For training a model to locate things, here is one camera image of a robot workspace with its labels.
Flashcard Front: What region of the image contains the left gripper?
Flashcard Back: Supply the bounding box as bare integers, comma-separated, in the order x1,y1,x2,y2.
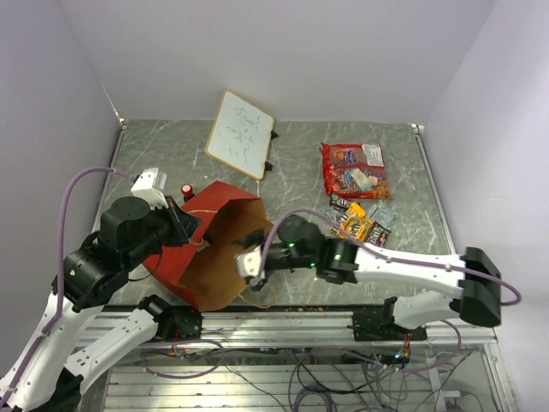
124,193,202,269

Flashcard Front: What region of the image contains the red paper bag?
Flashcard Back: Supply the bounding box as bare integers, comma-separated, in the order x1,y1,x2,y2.
143,181,273,312

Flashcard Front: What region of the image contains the yellow M&M packet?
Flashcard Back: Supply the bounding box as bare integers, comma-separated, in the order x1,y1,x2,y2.
330,203,367,235
337,215,376,241

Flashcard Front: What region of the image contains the red cookie snack bag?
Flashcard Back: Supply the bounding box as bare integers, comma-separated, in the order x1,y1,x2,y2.
319,143,392,199

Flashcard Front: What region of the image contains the silver foil snack packet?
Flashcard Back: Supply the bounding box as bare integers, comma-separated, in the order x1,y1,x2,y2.
367,199,399,230

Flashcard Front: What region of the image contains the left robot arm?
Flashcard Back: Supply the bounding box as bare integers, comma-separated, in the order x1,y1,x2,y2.
1,197,201,411

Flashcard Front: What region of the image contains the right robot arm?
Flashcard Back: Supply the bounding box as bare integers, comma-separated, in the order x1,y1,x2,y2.
233,215,502,340

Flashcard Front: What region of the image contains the red black marker cap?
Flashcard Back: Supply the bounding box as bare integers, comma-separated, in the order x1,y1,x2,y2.
180,184,195,203

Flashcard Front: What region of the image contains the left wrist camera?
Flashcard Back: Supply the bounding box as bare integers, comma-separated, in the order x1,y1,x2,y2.
130,167,168,209

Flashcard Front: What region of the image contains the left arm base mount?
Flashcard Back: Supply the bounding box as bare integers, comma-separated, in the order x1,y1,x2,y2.
173,308,202,341

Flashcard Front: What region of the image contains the small whiteboard yellow frame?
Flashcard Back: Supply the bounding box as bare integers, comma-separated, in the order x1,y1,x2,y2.
205,90,278,180

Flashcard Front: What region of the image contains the aluminium rail frame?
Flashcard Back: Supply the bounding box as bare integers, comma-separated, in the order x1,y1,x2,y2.
25,119,520,412

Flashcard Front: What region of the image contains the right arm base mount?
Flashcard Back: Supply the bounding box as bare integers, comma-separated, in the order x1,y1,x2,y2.
349,307,427,342

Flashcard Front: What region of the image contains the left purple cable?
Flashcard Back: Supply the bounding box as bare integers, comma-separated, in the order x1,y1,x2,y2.
0,167,134,404

